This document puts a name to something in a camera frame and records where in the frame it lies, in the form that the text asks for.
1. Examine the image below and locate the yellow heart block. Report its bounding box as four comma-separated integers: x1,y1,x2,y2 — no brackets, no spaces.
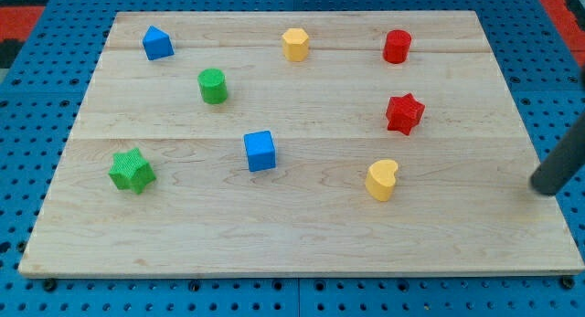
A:
365,159,399,202

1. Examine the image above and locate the blue cube block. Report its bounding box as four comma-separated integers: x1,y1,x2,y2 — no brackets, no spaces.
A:
243,131,276,172

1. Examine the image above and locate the green cylinder block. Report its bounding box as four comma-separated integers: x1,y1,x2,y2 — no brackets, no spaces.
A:
197,68,228,104

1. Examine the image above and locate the yellow hexagon block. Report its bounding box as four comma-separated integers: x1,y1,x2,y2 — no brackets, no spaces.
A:
282,28,309,62

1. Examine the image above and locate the red star block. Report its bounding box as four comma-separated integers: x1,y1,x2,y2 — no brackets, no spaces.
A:
386,93,426,136

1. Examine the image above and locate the red cylinder block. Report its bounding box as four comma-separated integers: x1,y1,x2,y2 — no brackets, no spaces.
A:
382,29,412,64

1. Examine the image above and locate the green star block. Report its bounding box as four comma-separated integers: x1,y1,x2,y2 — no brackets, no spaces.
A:
108,148,156,195

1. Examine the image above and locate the blue triangular prism block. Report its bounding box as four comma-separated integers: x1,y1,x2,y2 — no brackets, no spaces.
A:
142,26,175,60

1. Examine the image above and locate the light wooden board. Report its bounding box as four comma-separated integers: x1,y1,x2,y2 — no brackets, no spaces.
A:
18,11,584,279

